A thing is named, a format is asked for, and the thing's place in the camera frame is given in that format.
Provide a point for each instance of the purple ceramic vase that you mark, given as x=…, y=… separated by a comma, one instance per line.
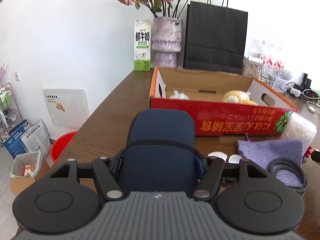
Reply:
x=167, y=41

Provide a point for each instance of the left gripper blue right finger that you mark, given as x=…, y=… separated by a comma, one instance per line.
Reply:
x=210, y=176

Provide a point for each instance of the cardboard trash box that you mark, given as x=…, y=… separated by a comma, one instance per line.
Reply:
x=26, y=169

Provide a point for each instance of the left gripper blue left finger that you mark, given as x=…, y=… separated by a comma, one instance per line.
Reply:
x=105, y=172

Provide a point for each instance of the translucent cotton swab box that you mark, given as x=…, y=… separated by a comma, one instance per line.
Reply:
x=300, y=128

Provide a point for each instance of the red plastic bucket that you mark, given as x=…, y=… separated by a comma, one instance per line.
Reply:
x=60, y=144

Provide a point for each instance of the clear jar with pellets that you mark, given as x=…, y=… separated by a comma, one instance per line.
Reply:
x=251, y=66

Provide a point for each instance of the white round speaker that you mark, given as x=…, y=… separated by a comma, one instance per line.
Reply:
x=286, y=75

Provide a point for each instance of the green white milk carton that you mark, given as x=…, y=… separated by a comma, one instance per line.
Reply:
x=142, y=45

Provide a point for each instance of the white power adapter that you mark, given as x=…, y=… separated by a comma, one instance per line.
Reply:
x=295, y=92

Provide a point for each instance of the red cardboard box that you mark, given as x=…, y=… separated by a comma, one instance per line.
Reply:
x=211, y=115

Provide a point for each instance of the metal wire shelf rack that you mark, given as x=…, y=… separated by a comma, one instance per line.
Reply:
x=10, y=113

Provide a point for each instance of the white round lid right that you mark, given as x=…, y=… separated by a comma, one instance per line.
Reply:
x=234, y=159

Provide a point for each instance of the empty glass cup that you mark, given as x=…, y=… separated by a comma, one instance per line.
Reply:
x=268, y=74

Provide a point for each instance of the navy blue pouch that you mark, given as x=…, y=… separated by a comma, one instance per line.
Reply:
x=159, y=154

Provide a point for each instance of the black paper bag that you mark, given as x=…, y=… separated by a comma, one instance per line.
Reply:
x=215, y=37

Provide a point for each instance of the black device stand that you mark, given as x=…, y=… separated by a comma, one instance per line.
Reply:
x=306, y=82

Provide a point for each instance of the white wall panel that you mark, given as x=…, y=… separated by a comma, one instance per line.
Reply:
x=67, y=108

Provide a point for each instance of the purple cloth bag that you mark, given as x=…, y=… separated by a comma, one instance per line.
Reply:
x=263, y=152

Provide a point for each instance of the blue white paper bags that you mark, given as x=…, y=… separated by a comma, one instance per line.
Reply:
x=24, y=138

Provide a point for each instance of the orange white plush toy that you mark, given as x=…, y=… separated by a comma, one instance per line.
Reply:
x=239, y=97

